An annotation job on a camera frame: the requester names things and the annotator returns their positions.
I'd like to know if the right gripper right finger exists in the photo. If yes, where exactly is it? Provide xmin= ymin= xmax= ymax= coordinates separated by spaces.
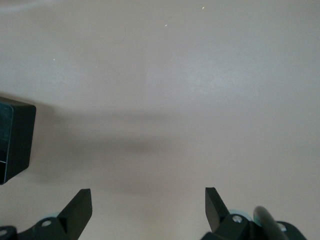
xmin=199 ymin=186 xmax=258 ymax=240

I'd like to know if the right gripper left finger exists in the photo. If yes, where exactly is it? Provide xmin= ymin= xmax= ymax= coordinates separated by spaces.
xmin=17 ymin=188 xmax=93 ymax=240

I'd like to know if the black plastic tray box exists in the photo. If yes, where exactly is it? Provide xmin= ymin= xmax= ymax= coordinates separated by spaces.
xmin=0 ymin=96 xmax=37 ymax=186

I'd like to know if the black right arm wrist cable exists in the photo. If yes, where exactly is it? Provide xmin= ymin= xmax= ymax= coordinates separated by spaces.
xmin=251 ymin=205 xmax=292 ymax=240

